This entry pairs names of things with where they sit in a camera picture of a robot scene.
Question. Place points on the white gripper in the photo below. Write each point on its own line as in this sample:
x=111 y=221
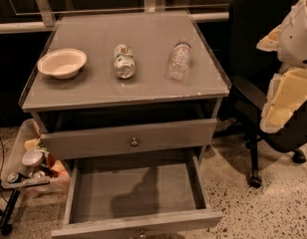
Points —
x=295 y=39

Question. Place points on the grey drawer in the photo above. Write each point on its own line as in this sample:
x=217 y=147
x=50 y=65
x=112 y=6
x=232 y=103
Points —
x=129 y=139
x=134 y=196

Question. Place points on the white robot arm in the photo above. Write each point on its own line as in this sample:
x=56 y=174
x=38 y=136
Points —
x=289 y=39

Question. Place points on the grey drawer cabinet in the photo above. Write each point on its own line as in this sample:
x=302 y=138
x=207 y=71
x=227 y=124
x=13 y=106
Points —
x=97 y=98

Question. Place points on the grey top drawer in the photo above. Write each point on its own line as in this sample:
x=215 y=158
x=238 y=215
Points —
x=129 y=139

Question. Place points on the black office chair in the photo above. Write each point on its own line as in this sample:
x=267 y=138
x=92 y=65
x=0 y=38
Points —
x=250 y=71

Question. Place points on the clear plastic water bottle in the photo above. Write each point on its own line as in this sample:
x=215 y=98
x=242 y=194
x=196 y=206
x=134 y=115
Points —
x=178 y=64

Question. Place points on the green soda can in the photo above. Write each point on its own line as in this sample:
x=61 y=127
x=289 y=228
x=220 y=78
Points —
x=124 y=63

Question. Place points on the white paper bowl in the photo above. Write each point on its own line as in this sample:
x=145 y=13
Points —
x=62 y=64

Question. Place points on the metal railing bar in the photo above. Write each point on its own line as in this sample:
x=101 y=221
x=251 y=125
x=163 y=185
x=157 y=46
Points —
x=29 y=27

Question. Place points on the silver can in bin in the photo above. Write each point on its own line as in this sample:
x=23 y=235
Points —
x=32 y=158

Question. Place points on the black folding stand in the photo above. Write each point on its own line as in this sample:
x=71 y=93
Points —
x=5 y=226

